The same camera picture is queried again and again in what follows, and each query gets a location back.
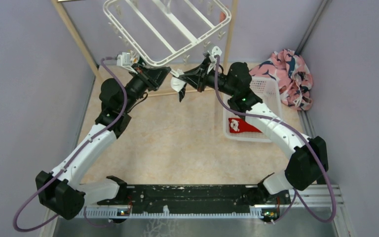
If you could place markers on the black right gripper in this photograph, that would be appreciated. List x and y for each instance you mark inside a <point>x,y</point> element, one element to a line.
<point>192,77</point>

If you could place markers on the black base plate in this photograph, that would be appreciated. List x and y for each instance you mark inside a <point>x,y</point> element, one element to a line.
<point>194,199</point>

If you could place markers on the wooden drying rack frame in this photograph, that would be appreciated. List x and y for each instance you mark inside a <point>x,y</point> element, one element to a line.
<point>137,50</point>

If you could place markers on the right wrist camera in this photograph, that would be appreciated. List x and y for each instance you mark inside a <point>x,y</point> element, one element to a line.
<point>211,51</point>

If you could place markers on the black white striped sock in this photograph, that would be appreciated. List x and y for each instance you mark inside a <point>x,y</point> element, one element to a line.
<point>179,86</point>

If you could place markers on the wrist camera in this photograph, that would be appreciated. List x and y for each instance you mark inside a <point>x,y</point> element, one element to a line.
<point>127,59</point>
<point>211,51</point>

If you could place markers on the pink patterned cloth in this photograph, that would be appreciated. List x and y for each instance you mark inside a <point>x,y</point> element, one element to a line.
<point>292,75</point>

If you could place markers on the white plastic clip hanger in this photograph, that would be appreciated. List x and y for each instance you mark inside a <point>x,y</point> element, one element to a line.
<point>150,43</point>

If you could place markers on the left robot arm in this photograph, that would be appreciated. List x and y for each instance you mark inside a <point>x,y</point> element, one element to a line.
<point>88,153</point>

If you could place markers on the red sock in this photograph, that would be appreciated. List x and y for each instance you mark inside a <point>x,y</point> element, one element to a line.
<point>238,125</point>

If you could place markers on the white plastic laundry basket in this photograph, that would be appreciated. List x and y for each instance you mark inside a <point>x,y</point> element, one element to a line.
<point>267,89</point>

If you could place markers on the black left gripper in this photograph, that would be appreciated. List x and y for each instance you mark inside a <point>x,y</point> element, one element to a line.
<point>153,78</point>

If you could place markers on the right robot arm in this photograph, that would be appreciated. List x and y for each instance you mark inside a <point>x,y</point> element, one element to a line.
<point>307,156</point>

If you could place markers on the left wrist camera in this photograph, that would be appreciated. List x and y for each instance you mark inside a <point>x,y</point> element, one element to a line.
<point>127,59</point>

